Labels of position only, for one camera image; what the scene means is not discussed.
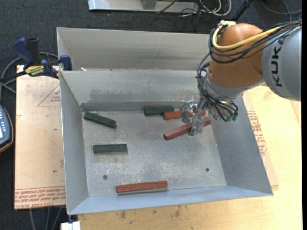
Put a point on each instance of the dark green flat block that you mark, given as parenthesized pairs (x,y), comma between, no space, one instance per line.
(158,110)
(99,119)
(109,148)

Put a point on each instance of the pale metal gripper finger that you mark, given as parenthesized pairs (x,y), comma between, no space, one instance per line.
(195,126)
(185,116)

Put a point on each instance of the red-brown flat block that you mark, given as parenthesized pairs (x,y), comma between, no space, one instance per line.
(176,133)
(141,187)
(172,115)

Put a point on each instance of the brown cardboard board red print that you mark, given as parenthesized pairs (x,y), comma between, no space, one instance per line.
(36,140)

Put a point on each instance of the grey metal bin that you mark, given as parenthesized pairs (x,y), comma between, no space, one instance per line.
(153,162)

